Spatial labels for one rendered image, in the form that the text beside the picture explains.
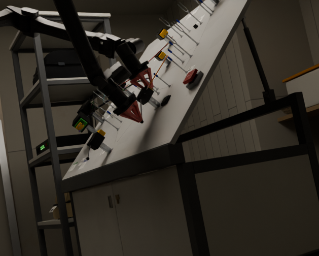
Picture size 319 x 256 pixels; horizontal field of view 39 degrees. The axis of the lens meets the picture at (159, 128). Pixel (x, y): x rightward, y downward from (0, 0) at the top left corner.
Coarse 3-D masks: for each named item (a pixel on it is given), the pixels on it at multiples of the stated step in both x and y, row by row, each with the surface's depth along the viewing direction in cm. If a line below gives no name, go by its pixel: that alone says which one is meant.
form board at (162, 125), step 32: (224, 0) 200; (192, 32) 212; (224, 32) 170; (160, 64) 225; (192, 64) 178; (160, 96) 187; (192, 96) 154; (96, 128) 256; (128, 128) 197; (160, 128) 160; (96, 160) 208
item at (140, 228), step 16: (144, 176) 167; (160, 176) 157; (176, 176) 148; (128, 192) 180; (144, 192) 169; (160, 192) 158; (176, 192) 148; (128, 208) 182; (144, 208) 170; (160, 208) 159; (176, 208) 149; (128, 224) 183; (144, 224) 171; (160, 224) 160; (176, 224) 150; (128, 240) 185; (144, 240) 172; (160, 240) 161; (176, 240) 151
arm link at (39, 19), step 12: (24, 12) 186; (36, 12) 186; (36, 24) 186; (48, 24) 185; (60, 24) 187; (36, 36) 192; (60, 36) 185; (96, 36) 181; (96, 48) 183; (108, 48) 181
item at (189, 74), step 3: (195, 69) 158; (189, 72) 161; (192, 72) 158; (195, 72) 158; (189, 75) 159; (192, 75) 157; (195, 75) 159; (186, 78) 160; (189, 78) 157; (192, 78) 157; (183, 81) 160; (186, 81) 159; (189, 81) 158
